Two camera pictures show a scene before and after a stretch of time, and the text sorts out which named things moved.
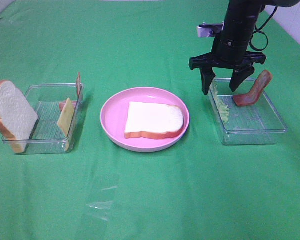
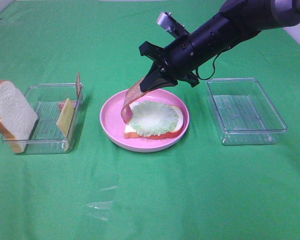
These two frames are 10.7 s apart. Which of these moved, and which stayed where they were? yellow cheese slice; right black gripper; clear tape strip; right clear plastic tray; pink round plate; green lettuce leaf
Moved: right black gripper; green lettuce leaf
Stayed: pink round plate; yellow cheese slice; clear tape strip; right clear plastic tray
